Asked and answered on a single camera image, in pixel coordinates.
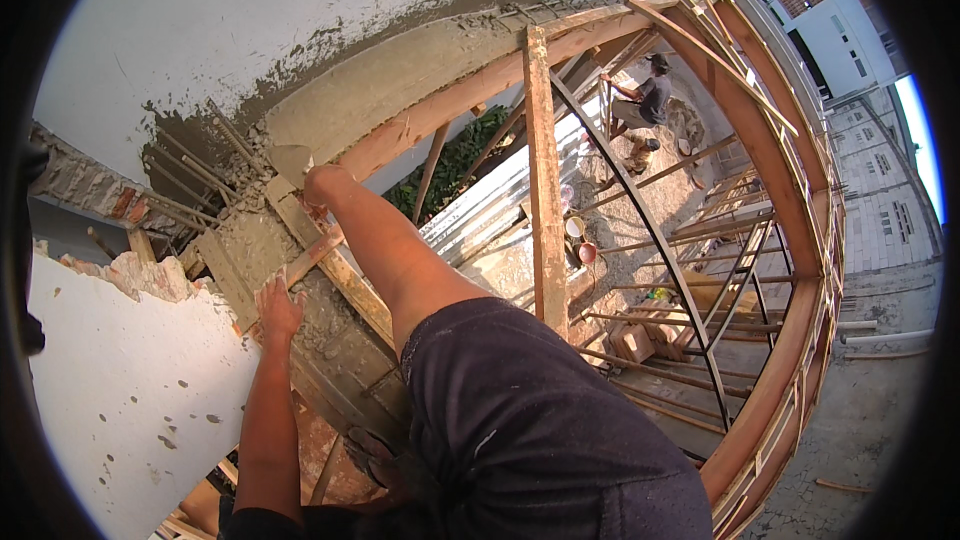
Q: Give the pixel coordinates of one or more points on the person's right hand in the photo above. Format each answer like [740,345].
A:
[328,184]

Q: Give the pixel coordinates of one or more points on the person's left hand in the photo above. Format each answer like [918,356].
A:
[277,311]

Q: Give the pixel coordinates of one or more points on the person's right fingers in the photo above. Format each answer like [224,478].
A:
[313,184]

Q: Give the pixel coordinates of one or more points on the grey steel trowel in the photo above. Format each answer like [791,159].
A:
[291,159]

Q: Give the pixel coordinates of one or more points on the small wooden cleat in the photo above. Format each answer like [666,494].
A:
[315,253]

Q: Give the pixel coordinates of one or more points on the bundle of steel rebars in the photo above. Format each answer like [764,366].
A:
[202,172]

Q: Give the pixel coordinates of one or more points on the concrete-smeared wooden formwork board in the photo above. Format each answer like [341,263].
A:
[352,292]

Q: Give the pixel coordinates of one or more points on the bamboo prop pole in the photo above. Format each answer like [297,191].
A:
[430,172]

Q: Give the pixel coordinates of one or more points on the short wooden plank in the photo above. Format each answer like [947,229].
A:
[225,277]

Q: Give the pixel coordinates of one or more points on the wet grey concrete beam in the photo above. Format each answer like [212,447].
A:
[390,79]

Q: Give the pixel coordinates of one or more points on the green plants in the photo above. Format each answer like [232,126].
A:
[454,165]

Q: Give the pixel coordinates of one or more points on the corrugated metal sheets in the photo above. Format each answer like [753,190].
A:
[495,202]

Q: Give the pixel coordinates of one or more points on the long wooden formwork board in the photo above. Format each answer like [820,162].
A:
[480,86]

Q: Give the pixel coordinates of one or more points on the white bucket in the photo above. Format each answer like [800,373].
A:
[574,227]

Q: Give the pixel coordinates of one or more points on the red bucket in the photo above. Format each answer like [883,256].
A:
[587,253]

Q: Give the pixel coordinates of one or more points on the person's body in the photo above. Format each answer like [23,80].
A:
[540,427]

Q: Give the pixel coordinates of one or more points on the black curved metal bar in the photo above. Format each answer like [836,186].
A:
[651,236]

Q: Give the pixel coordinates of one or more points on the stack of bricks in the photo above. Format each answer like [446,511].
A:
[645,334]

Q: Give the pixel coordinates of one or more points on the pile of sand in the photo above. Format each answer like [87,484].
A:
[684,124]

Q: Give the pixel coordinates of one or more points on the white building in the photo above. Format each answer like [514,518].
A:
[832,22]

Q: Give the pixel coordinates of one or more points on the white pipe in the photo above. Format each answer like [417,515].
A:
[889,337]

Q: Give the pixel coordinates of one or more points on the loose wooden stick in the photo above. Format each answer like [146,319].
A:
[844,485]

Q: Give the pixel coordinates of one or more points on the upright wooden post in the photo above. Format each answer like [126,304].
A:
[546,187]

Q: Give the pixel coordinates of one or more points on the black metal ladder frame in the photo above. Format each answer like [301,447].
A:
[739,277]

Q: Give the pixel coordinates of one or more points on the curved wooden railing frame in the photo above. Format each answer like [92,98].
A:
[772,187]

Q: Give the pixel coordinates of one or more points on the grey block wall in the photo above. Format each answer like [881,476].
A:
[885,195]

